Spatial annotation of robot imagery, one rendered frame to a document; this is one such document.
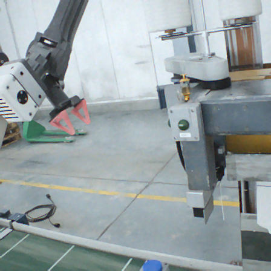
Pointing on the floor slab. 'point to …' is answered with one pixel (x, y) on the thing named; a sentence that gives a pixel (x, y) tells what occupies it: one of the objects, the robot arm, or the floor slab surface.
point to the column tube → (248, 35)
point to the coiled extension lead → (44, 215)
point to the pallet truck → (34, 129)
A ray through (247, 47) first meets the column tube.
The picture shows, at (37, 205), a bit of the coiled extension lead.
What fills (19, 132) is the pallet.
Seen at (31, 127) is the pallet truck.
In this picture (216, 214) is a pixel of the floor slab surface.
